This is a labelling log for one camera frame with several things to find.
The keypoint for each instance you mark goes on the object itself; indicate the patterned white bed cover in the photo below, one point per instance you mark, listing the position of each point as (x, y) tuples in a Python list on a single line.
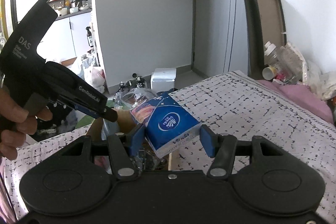
[(229, 103)]

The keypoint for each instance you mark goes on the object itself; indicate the white square box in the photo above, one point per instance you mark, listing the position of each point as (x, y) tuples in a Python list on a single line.
[(163, 79)]

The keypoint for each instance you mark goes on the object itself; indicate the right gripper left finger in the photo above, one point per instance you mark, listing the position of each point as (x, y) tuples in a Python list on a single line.
[(122, 148)]

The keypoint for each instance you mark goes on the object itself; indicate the pink pillow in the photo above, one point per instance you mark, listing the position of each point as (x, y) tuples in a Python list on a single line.
[(303, 97)]

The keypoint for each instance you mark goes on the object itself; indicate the grey door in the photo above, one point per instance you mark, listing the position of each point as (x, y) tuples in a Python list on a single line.
[(220, 37)]

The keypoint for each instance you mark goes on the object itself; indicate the blue tissue pack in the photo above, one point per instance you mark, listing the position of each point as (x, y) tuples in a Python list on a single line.
[(168, 125)]

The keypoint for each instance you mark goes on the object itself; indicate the paper cup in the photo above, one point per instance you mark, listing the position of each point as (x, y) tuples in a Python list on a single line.
[(269, 73)]

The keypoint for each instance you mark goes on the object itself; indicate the person's left hand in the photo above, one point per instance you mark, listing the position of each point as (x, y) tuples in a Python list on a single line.
[(13, 135)]

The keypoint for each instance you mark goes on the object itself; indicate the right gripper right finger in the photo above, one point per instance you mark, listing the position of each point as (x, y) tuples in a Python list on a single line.
[(221, 148)]

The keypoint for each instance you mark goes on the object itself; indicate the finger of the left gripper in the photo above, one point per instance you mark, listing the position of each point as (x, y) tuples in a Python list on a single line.
[(96, 110)]

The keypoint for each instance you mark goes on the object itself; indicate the clear plastic bag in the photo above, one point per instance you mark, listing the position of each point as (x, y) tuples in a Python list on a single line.
[(129, 99)]

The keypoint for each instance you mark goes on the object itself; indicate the flat cardboard panel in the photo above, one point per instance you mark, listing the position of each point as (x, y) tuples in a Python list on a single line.
[(265, 22)]

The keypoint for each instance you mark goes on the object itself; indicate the clear plastic bottle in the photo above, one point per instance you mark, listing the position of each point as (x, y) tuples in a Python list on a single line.
[(283, 61)]

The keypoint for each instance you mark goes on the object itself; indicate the white red plastic bag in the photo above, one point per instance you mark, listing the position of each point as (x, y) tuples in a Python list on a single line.
[(94, 76)]

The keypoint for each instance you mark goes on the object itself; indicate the white crumpled pillow bag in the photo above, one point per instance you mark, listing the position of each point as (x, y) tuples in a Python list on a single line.
[(321, 84)]

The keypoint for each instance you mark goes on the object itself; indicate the black spray bottle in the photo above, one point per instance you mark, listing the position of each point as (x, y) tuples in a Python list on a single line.
[(89, 36)]

